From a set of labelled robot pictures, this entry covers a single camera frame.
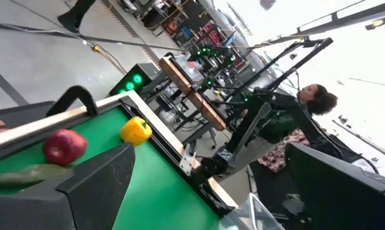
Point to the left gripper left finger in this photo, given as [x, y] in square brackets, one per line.
[67, 211]

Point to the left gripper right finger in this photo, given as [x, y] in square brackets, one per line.
[345, 198]

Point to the dark green cucumber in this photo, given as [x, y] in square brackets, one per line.
[29, 174]

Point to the dark red apple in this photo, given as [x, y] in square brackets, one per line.
[64, 147]

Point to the yellow bell pepper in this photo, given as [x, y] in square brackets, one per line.
[135, 131]

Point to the green-lit robot arm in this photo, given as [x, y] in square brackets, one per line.
[208, 51]

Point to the patterned hanging cloth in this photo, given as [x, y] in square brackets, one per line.
[278, 156]

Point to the clear plastic container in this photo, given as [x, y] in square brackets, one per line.
[262, 220]

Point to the green table mat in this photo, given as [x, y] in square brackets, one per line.
[157, 191]

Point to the person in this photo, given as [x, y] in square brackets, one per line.
[321, 102]

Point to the black hook clamp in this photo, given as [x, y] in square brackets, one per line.
[74, 91]

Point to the black box with green lights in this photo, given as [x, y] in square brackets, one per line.
[144, 72]

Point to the wooden workbench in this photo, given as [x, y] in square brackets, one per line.
[192, 92]

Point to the yellow hanging lamp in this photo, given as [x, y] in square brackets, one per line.
[378, 23]

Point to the rig light bar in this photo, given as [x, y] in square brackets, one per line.
[355, 14]

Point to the person's leg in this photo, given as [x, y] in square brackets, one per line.
[74, 17]

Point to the neighbouring station black frame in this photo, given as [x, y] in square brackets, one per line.
[320, 43]

